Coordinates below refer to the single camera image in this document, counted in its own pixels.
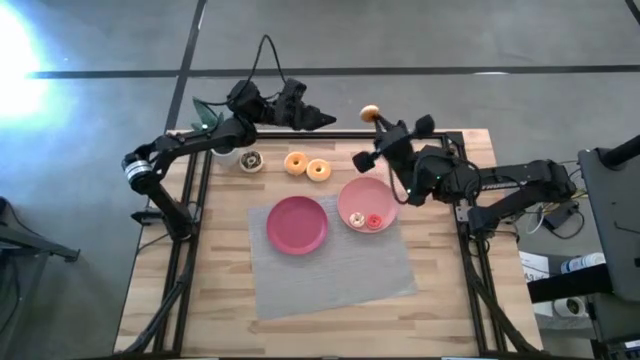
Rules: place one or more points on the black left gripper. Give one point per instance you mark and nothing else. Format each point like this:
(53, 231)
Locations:
(292, 105)

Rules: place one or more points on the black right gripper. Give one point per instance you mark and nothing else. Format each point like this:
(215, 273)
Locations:
(397, 142)

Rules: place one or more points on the small blue donut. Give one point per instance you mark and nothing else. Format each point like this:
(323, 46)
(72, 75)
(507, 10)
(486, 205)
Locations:
(369, 112)

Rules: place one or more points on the small red donut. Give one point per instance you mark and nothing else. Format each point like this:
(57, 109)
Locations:
(374, 221)

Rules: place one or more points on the small cream donut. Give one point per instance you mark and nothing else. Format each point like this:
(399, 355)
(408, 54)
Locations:
(357, 219)

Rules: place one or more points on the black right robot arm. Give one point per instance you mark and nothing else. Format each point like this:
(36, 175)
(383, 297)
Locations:
(515, 180)

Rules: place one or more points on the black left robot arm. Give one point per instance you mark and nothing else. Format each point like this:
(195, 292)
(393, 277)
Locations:
(200, 142)

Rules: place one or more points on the light pink plate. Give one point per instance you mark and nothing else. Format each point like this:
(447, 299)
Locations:
(367, 197)

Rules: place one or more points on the chocolate sprinkled donut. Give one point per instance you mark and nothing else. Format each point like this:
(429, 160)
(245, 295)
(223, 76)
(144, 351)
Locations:
(251, 161)

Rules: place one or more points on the green plant in white pot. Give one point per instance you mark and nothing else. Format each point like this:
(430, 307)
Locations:
(226, 159)

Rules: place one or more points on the dark red plate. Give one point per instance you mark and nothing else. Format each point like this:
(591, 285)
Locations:
(297, 227)

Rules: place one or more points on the grey woven placemat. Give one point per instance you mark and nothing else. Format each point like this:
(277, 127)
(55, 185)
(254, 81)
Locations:
(340, 280)

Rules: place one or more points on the black power adapter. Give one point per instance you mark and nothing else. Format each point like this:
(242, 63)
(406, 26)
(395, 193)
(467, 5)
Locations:
(560, 214)

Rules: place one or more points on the white paper box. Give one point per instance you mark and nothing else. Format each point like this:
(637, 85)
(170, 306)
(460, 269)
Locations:
(532, 265)

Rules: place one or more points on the white bottle blue label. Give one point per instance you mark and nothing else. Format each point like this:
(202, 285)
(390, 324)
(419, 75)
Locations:
(582, 262)

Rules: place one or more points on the grey equipment cart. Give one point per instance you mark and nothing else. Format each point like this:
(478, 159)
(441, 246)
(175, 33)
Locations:
(615, 210)

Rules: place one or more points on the black shelf board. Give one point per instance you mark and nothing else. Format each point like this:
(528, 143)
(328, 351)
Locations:
(570, 287)

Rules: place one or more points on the white tape roll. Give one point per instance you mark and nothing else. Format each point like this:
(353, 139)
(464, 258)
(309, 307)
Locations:
(570, 306)

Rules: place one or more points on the black stand with legs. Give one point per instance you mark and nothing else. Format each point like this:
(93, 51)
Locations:
(30, 245)

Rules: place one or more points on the black aluminium table frame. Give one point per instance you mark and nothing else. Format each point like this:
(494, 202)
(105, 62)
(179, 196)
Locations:
(325, 135)

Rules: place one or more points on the black clamp bracket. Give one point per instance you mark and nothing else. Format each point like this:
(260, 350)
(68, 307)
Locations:
(147, 216)

